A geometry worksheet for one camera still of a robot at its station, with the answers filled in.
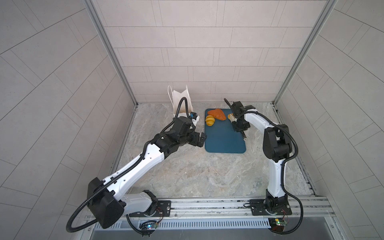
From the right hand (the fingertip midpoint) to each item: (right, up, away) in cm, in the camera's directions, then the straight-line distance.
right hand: (238, 129), depth 99 cm
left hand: (-24, +1, -25) cm, 35 cm away
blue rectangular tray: (-12, -6, -3) cm, 13 cm away
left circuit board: (-48, -39, -35) cm, 71 cm away
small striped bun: (-19, +6, +3) cm, 20 cm away
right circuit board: (+10, -41, -31) cm, 52 cm away
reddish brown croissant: (-13, +10, +7) cm, 18 cm away
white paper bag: (-40, +21, -8) cm, 46 cm away
